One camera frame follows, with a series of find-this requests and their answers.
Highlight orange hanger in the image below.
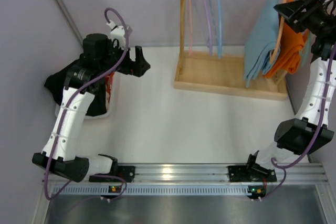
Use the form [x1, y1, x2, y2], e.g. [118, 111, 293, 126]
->
[269, 0, 287, 64]

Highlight light blue trousers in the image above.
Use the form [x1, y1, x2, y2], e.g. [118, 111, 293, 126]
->
[243, 0, 279, 88]

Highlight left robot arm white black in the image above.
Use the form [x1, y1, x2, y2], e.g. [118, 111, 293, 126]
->
[32, 34, 151, 182]

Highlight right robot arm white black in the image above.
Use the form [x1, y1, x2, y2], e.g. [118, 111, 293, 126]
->
[228, 0, 335, 183]

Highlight green hanger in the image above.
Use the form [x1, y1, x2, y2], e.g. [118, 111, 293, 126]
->
[299, 30, 312, 67]

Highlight blue hanger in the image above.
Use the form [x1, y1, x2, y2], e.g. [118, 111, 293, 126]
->
[208, 0, 223, 59]

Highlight pink hanger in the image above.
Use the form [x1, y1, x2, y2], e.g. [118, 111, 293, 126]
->
[188, 0, 193, 56]

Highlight purple hanger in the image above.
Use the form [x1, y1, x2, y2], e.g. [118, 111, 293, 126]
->
[202, 0, 213, 56]

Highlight red white garment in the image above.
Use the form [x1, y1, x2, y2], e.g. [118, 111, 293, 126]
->
[105, 72, 114, 111]

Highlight orange garment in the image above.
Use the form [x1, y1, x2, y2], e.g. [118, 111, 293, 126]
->
[264, 0, 309, 79]

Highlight white plastic basket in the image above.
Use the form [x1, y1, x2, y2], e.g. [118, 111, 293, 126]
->
[54, 63, 118, 120]

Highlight black garment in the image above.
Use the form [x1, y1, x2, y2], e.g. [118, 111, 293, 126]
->
[44, 59, 109, 117]

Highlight wooden clothes rack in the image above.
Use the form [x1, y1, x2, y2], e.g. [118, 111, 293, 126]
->
[174, 0, 289, 100]

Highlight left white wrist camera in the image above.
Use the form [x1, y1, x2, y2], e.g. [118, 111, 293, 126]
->
[107, 20, 132, 50]

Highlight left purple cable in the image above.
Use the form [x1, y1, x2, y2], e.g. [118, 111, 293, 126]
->
[43, 8, 131, 201]

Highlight purple cable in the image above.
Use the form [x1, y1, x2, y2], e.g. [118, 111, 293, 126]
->
[262, 45, 336, 200]
[43, 8, 131, 201]

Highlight grey corner wall profile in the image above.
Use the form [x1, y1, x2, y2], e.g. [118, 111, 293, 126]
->
[54, 0, 83, 45]

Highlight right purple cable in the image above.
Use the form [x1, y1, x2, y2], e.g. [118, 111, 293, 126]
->
[262, 45, 336, 200]

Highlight grey slotted cable duct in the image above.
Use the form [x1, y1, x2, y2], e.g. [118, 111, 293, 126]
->
[61, 184, 265, 197]

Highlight aluminium mounting rail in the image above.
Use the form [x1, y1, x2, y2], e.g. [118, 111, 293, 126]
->
[43, 163, 329, 186]

